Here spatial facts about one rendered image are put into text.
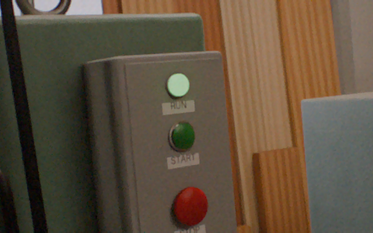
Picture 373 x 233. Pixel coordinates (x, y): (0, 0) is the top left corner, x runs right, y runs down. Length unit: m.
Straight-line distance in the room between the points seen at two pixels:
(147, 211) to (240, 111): 1.69
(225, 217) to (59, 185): 0.14
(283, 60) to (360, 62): 0.47
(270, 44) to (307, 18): 0.17
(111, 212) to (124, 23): 0.16
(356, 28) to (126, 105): 2.26
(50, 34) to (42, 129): 0.08
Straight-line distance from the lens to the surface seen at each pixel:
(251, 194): 2.20
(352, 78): 2.71
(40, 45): 0.54
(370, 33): 2.77
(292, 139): 2.34
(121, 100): 0.50
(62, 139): 0.54
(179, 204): 0.51
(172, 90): 0.51
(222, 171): 0.55
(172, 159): 0.52
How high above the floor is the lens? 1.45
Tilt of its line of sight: 3 degrees down
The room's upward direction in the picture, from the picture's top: 5 degrees counter-clockwise
